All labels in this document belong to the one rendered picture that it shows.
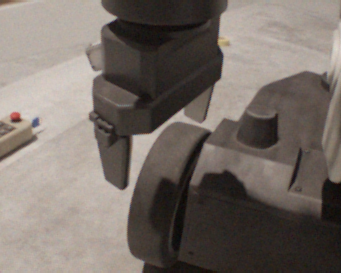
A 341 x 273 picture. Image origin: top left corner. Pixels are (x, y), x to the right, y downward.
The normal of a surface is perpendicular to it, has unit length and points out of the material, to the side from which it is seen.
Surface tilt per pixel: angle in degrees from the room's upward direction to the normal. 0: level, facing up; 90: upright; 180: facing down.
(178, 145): 19
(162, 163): 36
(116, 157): 104
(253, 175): 45
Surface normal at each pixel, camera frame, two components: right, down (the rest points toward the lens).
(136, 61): -0.60, 0.50
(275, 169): -0.19, -0.37
